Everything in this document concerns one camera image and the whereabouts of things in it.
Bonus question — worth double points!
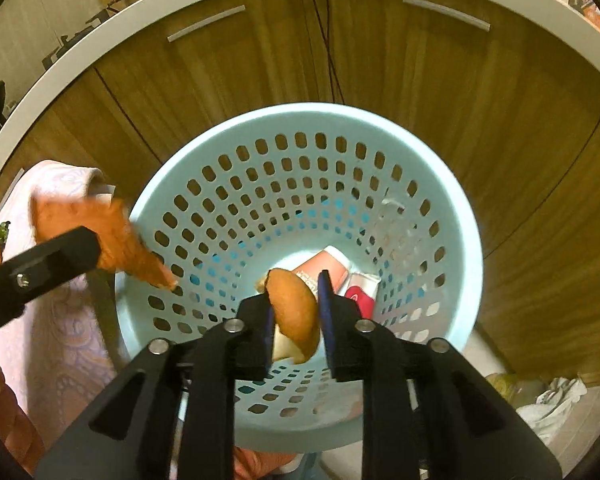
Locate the black power cable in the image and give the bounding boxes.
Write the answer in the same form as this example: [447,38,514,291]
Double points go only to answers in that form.
[294,0,349,106]

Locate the large orange peel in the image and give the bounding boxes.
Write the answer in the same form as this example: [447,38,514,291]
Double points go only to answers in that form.
[29,195,178,291]

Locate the pink wrapper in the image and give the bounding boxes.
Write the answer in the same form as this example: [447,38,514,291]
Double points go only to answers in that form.
[290,246,353,301]

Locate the orange cloth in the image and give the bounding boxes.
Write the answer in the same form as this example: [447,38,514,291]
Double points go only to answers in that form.
[232,447,301,478]

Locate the clear plastic bag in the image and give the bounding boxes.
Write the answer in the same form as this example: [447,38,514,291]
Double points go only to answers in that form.
[484,372,538,407]

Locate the wooden kitchen cabinet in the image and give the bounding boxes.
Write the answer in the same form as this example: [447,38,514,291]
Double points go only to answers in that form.
[0,0,600,406]

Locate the light blue plastic basket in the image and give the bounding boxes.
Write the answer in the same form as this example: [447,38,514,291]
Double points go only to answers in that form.
[115,102,485,453]

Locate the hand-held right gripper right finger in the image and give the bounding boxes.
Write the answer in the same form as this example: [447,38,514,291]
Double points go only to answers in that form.
[317,270,564,480]

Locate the red white wrapper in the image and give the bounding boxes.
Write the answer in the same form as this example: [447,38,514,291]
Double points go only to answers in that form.
[344,271,382,318]

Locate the silver cabinet handle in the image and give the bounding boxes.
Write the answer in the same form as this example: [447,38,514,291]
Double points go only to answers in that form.
[0,167,27,213]
[402,0,491,33]
[167,5,247,44]

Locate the pink floral cloth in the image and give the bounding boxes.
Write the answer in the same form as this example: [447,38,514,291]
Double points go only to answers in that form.
[0,160,131,466]

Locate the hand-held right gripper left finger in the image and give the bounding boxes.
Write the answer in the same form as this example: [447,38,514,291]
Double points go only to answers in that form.
[34,291,277,480]

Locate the curved orange peel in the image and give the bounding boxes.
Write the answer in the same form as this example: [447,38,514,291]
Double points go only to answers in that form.
[256,267,322,365]

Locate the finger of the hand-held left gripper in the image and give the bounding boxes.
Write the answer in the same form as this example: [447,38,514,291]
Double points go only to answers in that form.
[0,226,103,334]

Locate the black gas stove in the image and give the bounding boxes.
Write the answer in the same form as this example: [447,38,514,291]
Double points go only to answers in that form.
[40,0,133,71]

